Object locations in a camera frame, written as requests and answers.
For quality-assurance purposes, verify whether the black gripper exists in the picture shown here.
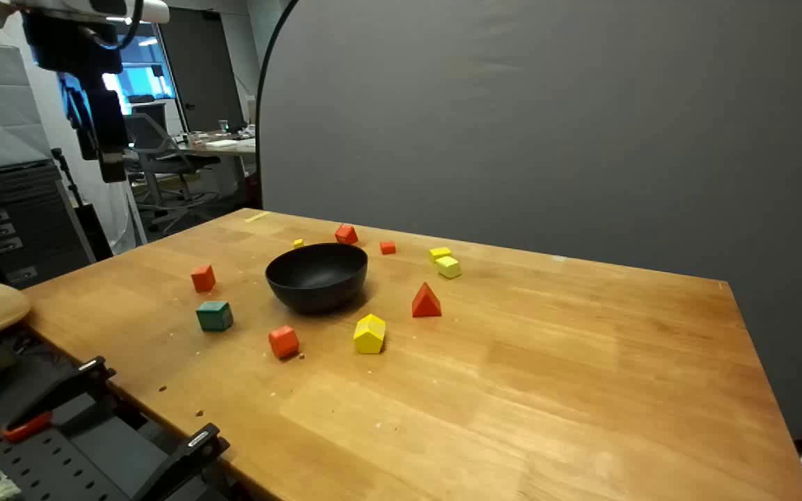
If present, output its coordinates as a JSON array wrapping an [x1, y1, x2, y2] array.
[[23, 12, 132, 183]]

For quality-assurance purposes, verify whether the tall red block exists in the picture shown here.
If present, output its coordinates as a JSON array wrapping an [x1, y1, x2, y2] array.
[[189, 264, 220, 296]]

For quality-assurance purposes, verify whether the black bowl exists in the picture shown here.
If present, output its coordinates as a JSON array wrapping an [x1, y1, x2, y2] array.
[[261, 242, 371, 318]]

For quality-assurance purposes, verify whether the white curtain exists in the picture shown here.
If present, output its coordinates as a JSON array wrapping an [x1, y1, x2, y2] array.
[[0, 12, 149, 256]]

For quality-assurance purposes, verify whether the dark office chair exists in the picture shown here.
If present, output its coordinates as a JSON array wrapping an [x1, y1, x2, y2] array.
[[125, 108, 224, 235]]

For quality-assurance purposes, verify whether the black leaning stand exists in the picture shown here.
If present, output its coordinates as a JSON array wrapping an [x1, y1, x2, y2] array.
[[50, 147, 117, 264]]

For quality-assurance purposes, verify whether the blue lit monitor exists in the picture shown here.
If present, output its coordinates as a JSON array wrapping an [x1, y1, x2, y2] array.
[[100, 37, 182, 119]]

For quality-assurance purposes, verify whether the background desk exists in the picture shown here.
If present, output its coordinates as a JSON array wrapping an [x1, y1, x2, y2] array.
[[177, 128, 261, 161]]

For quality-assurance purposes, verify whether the black drawer cabinet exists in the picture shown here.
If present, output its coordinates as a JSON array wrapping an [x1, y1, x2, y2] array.
[[0, 160, 100, 290]]

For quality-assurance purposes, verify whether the dark door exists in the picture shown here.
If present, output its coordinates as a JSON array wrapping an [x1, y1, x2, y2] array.
[[158, 6, 249, 133]]

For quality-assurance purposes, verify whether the green cube block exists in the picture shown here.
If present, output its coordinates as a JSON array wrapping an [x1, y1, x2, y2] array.
[[195, 297, 238, 333]]

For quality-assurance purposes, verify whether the orange cube block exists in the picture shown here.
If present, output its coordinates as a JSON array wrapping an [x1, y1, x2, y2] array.
[[264, 322, 303, 361]]

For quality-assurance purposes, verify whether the black perforated workbench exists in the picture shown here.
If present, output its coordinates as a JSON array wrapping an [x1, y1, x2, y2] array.
[[0, 331, 257, 501]]

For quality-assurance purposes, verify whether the yellow house-shaped block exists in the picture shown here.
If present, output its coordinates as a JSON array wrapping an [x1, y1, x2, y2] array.
[[351, 313, 391, 360]]

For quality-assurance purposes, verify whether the red triangular block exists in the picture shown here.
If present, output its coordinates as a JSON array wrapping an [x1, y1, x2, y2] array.
[[409, 282, 445, 320]]

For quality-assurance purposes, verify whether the grey fabric backdrop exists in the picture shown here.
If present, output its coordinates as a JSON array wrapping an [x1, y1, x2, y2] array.
[[253, 0, 802, 446]]

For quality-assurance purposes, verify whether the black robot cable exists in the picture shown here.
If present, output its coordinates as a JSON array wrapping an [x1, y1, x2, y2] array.
[[92, 0, 150, 55]]

